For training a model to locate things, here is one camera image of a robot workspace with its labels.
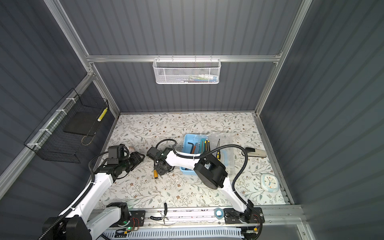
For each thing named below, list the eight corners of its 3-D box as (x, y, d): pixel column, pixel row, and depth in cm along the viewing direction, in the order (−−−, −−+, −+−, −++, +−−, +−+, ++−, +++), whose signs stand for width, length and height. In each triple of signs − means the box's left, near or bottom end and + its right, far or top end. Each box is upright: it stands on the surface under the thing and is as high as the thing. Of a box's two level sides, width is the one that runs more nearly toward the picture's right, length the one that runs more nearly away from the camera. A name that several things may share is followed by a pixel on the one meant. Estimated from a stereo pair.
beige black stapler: (244, 155, 98) (246, 152, 94) (243, 150, 101) (245, 146, 97) (263, 157, 97) (266, 153, 93) (262, 152, 100) (265, 148, 96)
